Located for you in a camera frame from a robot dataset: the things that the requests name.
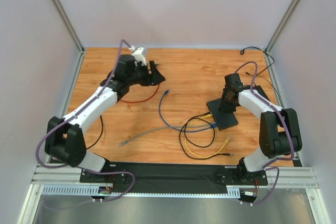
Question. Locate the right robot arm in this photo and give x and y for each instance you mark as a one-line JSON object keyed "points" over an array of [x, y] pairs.
{"points": [[279, 133]]}

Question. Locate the black network switch box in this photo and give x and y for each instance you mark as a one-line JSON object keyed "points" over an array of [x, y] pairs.
{"points": [[223, 120]]}

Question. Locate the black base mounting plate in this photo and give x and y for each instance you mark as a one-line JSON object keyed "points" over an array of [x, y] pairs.
{"points": [[225, 175]]}

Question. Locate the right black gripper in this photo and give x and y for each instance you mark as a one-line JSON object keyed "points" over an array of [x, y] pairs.
{"points": [[226, 106]]}

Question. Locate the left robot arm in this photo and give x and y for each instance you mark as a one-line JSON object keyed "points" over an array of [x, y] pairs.
{"points": [[65, 141]]}

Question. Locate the black power adapter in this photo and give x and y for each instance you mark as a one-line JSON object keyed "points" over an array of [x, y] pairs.
{"points": [[260, 91]]}

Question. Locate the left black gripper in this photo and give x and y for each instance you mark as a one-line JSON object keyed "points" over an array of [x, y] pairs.
{"points": [[151, 73]]}

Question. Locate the aluminium front rail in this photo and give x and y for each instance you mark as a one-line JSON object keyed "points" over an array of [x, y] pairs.
{"points": [[289, 177]]}

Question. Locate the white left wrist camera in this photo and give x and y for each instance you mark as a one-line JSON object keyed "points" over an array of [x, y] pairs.
{"points": [[139, 54]]}

